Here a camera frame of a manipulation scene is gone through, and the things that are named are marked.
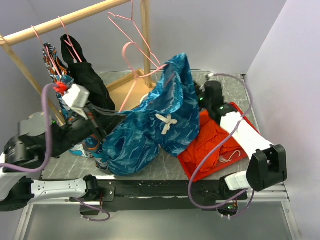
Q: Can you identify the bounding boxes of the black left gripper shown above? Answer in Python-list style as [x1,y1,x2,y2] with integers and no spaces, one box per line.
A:
[47,98,128,158]

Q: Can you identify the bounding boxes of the blue shark print shorts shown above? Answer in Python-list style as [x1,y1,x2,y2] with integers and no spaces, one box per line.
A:
[102,53,200,176]

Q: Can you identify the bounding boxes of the pink wire hanger front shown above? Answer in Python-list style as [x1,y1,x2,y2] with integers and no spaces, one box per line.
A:
[118,41,176,113]

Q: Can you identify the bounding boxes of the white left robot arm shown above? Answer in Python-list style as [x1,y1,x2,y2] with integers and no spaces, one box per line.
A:
[0,104,126,212]

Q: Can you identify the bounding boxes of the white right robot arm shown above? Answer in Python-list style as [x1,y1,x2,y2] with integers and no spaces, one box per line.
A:
[195,80,288,200]

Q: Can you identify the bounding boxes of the orange blue patterned shorts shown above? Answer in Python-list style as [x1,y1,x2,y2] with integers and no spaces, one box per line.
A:
[42,42,108,170]

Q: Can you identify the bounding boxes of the black sport shorts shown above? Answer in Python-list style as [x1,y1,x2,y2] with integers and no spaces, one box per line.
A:
[60,34,116,111]

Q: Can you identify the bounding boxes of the wooden clothes rack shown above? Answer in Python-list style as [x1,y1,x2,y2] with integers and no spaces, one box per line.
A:
[0,0,161,126]

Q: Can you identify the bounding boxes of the red plastic tray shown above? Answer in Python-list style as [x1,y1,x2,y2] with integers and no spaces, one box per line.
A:
[176,101,260,184]

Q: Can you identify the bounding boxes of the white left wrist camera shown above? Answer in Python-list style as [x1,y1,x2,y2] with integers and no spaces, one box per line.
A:
[54,81,90,112]

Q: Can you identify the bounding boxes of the pink wire hanger with black shorts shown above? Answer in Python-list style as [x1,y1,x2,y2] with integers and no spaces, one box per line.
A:
[58,16,87,64]

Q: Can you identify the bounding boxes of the pink wire hanger far left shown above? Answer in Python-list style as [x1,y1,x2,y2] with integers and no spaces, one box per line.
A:
[31,25,61,75]

